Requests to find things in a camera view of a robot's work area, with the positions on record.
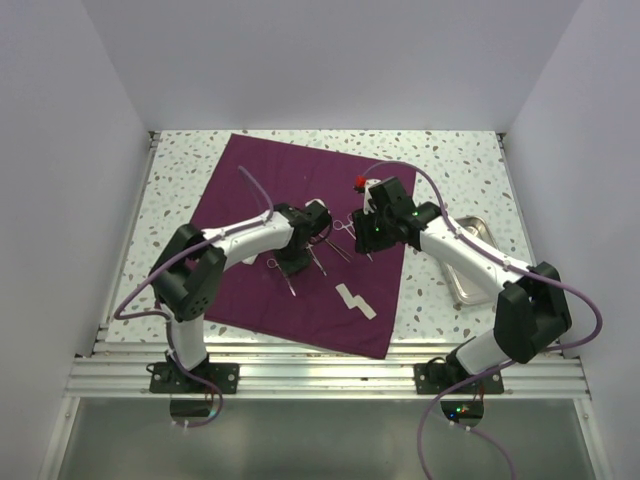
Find white zigzag tape strip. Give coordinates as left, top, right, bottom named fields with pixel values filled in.
left=335, top=283, right=377, bottom=320

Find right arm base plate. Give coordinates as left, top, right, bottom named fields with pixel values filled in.
left=413, top=357, right=505, bottom=395

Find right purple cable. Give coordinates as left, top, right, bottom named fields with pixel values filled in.
left=360, top=160, right=604, bottom=480

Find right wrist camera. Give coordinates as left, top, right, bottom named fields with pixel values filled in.
left=354, top=175, right=380, bottom=215

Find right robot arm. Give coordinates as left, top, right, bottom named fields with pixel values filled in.
left=352, top=177, right=572, bottom=393

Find purple cloth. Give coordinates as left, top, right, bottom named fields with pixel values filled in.
left=191, top=131, right=418, bottom=360

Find steel hemostat forceps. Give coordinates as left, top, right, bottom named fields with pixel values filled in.
left=307, top=244, right=328, bottom=277
left=266, top=257, right=297, bottom=297
left=332, top=213, right=357, bottom=241

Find stainless steel tray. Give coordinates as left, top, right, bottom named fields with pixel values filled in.
left=439, top=216, right=498, bottom=306

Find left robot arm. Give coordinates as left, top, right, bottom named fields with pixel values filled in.
left=149, top=200, right=332, bottom=393

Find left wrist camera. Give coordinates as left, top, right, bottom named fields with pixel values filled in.
left=305, top=199, right=327, bottom=211

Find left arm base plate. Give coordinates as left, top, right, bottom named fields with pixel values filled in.
left=146, top=361, right=240, bottom=395

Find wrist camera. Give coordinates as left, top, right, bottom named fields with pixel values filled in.
left=354, top=175, right=380, bottom=215
left=305, top=199, right=327, bottom=211

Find steel tweezers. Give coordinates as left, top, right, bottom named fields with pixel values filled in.
left=326, top=240, right=352, bottom=262

